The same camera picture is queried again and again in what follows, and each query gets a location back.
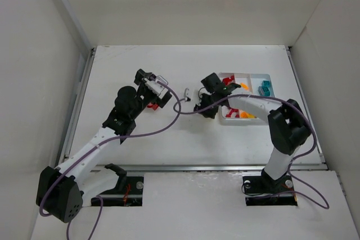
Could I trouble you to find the white sorting tray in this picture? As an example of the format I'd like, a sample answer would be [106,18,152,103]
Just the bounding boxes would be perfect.
[218,73,281,126]

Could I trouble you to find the teal 2x4 lego brick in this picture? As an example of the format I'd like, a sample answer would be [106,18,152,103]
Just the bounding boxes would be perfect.
[262,80,272,88]

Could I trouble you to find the orange D-shaped lego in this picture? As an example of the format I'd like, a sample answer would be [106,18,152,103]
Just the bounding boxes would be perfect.
[240,83,250,92]

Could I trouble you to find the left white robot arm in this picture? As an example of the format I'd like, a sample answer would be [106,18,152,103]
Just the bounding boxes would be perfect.
[36,69,172,223]

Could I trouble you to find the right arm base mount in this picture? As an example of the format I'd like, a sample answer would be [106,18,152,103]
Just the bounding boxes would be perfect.
[241,175,298,206]

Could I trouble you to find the yellow rounded lego piece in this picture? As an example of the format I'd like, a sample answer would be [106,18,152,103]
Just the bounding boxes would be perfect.
[240,111,257,119]

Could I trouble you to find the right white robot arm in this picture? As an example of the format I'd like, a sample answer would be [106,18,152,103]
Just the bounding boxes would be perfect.
[193,73,312,182]

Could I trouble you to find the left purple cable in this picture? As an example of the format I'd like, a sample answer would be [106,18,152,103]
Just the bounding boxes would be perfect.
[38,76,181,240]

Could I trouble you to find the red arched studded lego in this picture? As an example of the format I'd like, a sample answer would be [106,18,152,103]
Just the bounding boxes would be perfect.
[225,108,240,119]

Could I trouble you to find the teal rounded printed lego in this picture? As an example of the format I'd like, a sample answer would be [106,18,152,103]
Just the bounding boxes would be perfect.
[258,85,271,97]

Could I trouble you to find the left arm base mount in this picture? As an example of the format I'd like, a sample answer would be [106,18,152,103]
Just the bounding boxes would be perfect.
[93,164,145,207]

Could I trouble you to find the red legos in tray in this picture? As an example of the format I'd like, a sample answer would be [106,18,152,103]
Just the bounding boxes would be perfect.
[222,75,235,85]

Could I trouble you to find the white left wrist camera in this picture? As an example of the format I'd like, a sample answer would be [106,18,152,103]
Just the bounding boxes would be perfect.
[143,75,168,99]

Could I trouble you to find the red rounded lego assembly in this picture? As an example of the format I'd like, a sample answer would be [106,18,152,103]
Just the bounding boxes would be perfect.
[147,103,159,111]

